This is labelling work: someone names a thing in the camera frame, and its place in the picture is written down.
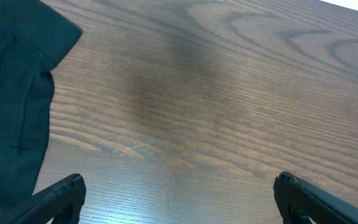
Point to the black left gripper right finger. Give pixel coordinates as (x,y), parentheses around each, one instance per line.
(299,201)

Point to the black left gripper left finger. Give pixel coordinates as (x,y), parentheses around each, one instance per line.
(59,203)

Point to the black garment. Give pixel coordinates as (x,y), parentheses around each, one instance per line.
(34,39)

